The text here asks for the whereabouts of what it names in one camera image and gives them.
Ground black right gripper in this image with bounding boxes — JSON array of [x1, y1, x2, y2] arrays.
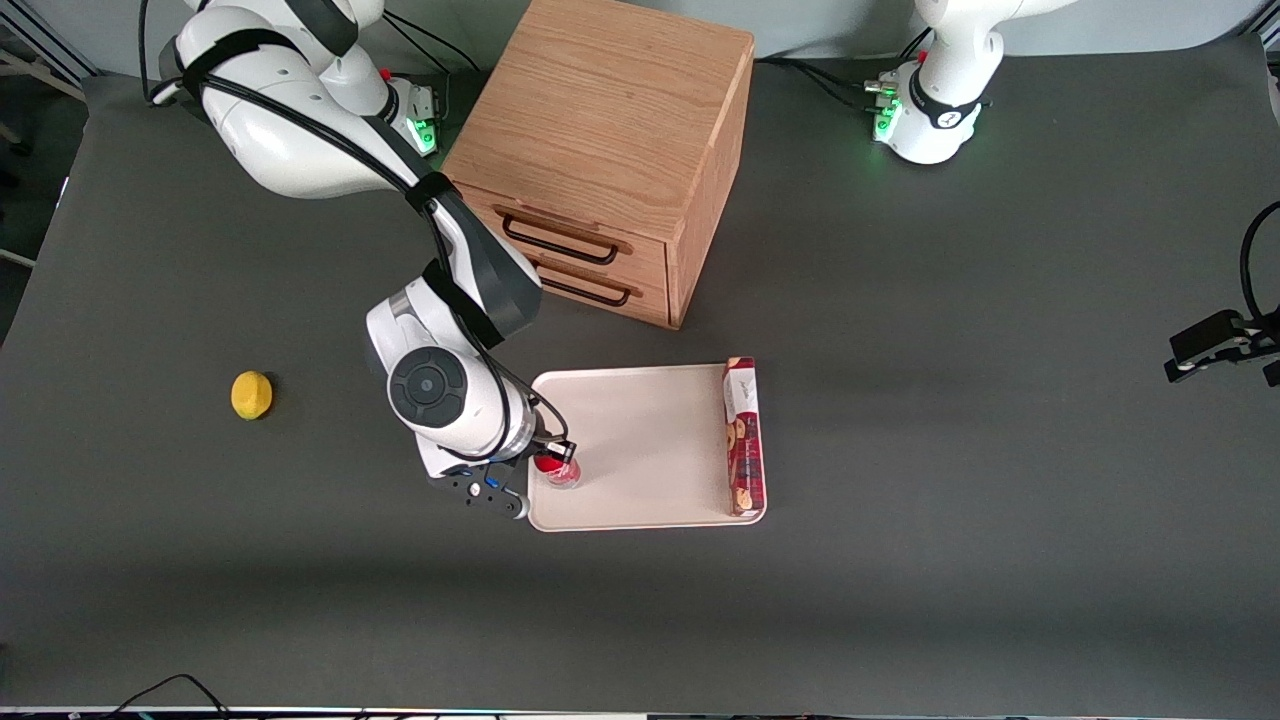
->
[[500, 438, 579, 479]]

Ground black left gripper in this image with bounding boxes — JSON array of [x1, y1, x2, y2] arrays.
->
[[1164, 308, 1280, 389]]

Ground red coke bottle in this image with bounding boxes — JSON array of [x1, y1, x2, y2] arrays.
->
[[533, 448, 583, 491]]

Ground beige plastic tray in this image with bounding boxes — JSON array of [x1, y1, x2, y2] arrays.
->
[[527, 363, 768, 533]]

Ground wooden drawer front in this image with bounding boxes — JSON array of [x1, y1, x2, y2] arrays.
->
[[535, 250, 672, 327], [470, 182, 671, 286]]

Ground red cookie box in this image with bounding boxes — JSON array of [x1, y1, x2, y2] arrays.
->
[[722, 356, 769, 518]]

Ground yellow lemon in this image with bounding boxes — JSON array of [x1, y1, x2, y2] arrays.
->
[[230, 370, 274, 422]]

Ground wooden drawer cabinet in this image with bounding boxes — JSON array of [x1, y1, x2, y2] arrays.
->
[[440, 0, 756, 331]]

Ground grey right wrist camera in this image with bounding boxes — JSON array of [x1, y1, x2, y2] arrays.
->
[[428, 464, 530, 521]]

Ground black looped cable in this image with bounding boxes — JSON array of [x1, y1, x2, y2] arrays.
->
[[1239, 200, 1280, 323]]

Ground black metal drawer handle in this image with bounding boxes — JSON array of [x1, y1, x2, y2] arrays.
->
[[499, 212, 621, 267], [538, 259, 634, 308]]

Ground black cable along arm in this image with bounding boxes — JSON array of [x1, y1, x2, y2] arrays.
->
[[138, 0, 573, 471]]

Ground black base power cable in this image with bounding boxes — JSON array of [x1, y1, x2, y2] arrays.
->
[[755, 55, 901, 116], [380, 12, 486, 76]]

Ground thin black floor cable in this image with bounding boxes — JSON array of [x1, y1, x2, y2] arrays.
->
[[105, 674, 233, 720]]

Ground aluminium frame profile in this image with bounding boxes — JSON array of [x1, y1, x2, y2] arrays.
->
[[0, 8, 101, 86]]

